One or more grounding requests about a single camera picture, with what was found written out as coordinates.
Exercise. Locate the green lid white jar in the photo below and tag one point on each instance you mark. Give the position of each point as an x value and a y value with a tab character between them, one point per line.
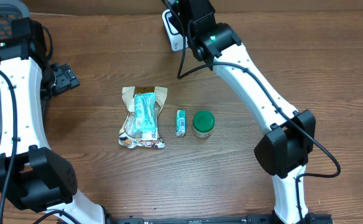
203	124

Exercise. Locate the white barcode scanner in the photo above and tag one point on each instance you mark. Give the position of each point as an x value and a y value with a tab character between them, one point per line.
174	36

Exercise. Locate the brown snack packet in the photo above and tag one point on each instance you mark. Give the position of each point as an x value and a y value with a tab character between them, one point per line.
128	135

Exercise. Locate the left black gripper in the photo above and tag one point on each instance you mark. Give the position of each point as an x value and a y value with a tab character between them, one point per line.
66	79

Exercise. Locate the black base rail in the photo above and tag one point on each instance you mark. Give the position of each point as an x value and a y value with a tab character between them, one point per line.
250	219

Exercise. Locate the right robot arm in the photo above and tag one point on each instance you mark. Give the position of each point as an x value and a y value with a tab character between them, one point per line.
288	135

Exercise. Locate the light green wipes packet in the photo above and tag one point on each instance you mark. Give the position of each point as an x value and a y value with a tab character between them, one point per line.
145	112

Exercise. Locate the small teal white packet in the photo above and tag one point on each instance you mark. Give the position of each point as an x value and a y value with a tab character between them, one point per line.
180	119

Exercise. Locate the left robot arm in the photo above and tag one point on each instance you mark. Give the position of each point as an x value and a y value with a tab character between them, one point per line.
32	176

